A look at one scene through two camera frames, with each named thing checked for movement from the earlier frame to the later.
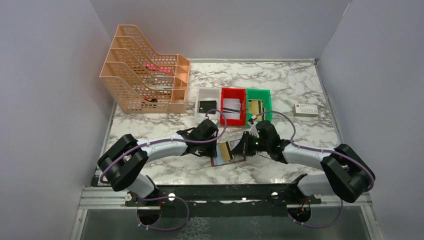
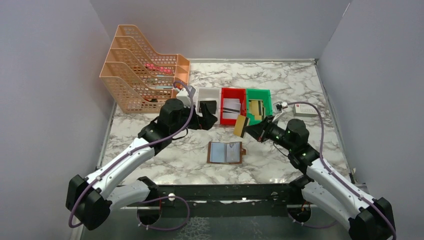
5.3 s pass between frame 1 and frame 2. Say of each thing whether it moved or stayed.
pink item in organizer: stayed
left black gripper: moved
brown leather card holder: stayed
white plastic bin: stayed
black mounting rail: stayed
